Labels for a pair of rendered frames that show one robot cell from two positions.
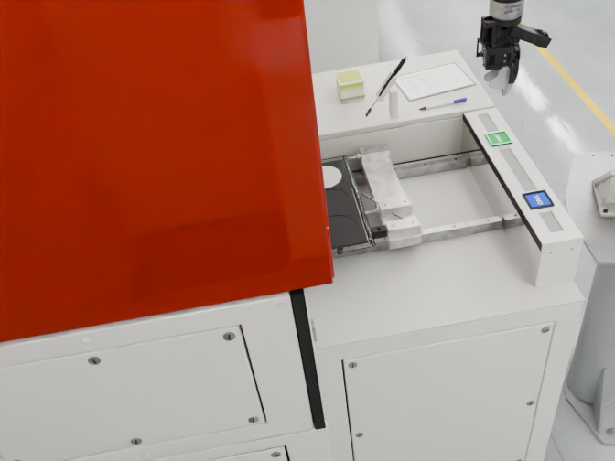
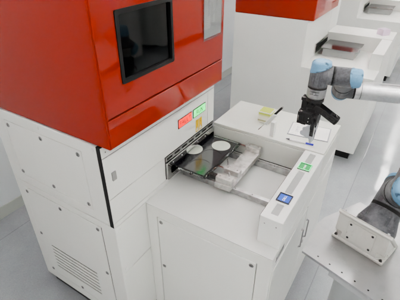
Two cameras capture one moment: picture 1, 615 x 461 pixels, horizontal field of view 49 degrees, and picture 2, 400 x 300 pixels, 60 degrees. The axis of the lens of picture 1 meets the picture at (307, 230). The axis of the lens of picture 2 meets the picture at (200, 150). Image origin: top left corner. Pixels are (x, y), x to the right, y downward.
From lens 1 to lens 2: 0.89 m
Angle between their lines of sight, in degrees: 29
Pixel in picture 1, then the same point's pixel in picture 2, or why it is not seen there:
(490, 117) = (315, 157)
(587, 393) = not seen: outside the picture
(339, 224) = (202, 164)
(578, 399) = not seen: outside the picture
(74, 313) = (34, 113)
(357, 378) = (162, 231)
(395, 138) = (268, 146)
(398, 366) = (180, 237)
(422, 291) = (209, 210)
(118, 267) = (44, 100)
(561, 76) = not seen: outside the picture
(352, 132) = (247, 133)
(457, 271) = (233, 212)
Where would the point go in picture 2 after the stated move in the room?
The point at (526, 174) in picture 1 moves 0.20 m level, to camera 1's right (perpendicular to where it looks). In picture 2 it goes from (296, 187) to (344, 205)
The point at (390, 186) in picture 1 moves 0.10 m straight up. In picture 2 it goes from (244, 163) to (245, 147)
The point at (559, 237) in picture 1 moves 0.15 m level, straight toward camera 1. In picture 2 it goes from (271, 217) to (238, 230)
